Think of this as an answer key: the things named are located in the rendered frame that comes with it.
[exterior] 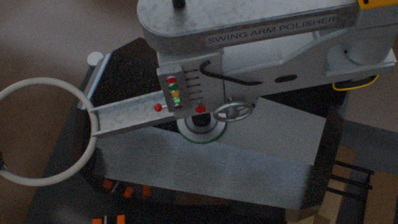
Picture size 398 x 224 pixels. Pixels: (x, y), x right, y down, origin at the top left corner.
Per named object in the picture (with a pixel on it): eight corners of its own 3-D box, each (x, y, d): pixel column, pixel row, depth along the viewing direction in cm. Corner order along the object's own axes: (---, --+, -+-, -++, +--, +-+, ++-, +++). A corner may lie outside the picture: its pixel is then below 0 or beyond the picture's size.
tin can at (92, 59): (111, 68, 353) (106, 58, 341) (98, 78, 351) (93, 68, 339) (101, 59, 357) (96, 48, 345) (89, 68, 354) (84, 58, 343)
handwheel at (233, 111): (249, 96, 216) (248, 78, 203) (254, 120, 212) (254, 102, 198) (210, 104, 216) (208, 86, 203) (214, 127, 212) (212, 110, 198)
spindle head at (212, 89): (255, 57, 226) (256, -10, 186) (267, 106, 217) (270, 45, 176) (167, 73, 226) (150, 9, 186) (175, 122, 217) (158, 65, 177)
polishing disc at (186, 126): (234, 130, 241) (234, 129, 240) (188, 150, 239) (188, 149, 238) (214, 90, 250) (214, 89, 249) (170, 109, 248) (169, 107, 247)
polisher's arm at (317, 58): (373, 43, 229) (399, -32, 185) (390, 91, 220) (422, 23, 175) (199, 74, 229) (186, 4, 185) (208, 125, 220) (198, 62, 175)
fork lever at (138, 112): (250, 65, 229) (249, 60, 224) (260, 107, 221) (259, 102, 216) (92, 106, 238) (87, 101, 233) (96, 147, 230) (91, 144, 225)
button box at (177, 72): (189, 102, 205) (180, 63, 180) (190, 109, 204) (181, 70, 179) (168, 106, 205) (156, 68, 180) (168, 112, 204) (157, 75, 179)
